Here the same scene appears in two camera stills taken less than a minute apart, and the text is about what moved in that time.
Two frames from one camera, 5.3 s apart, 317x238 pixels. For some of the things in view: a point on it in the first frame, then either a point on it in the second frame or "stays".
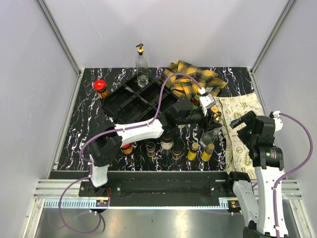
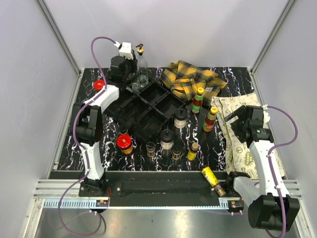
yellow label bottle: (206, 154) -> (213, 180)
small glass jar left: (150, 148) stays
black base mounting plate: (162, 189) stays
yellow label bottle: (191, 154) stays
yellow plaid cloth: (182, 86) stays
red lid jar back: (99, 86) stays
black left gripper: (210, 124) -> (133, 63)
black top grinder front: (167, 140) stays
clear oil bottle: (210, 136) -> (136, 86)
